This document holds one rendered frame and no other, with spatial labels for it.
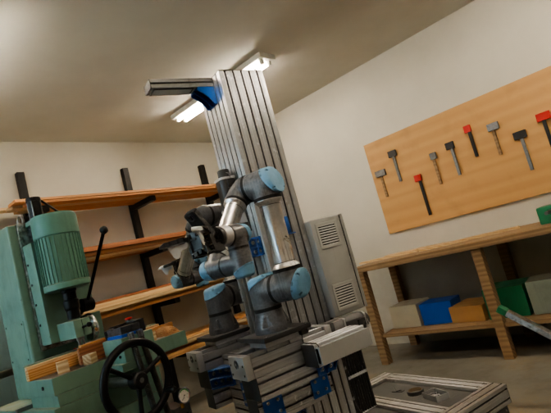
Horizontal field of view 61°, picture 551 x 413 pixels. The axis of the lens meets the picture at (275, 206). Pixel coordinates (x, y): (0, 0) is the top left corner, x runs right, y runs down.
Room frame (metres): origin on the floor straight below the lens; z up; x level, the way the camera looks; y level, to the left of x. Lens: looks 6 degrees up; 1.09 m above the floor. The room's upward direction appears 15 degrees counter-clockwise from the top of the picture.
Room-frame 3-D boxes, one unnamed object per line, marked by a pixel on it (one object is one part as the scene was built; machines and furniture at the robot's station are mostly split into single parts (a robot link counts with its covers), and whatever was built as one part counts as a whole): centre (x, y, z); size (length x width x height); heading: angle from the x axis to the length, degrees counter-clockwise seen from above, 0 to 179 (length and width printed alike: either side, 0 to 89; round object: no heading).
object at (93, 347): (1.89, 0.79, 0.93); 0.24 x 0.01 x 0.06; 143
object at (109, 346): (1.85, 0.69, 0.91); 0.15 x 0.14 x 0.09; 143
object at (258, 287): (1.95, 0.13, 0.98); 0.13 x 0.12 x 0.14; 58
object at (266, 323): (1.96, 0.14, 0.87); 0.15 x 0.15 x 0.10
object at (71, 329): (1.91, 0.91, 1.03); 0.14 x 0.07 x 0.09; 53
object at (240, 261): (1.67, 0.18, 1.12); 0.11 x 0.08 x 0.11; 58
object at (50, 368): (1.99, 0.82, 0.92); 0.67 x 0.02 x 0.04; 143
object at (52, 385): (1.90, 0.76, 0.87); 0.61 x 0.30 x 0.06; 143
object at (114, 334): (1.86, 0.68, 0.99); 0.13 x 0.11 x 0.06; 143
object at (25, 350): (2.07, 1.13, 1.16); 0.22 x 0.22 x 0.72; 53
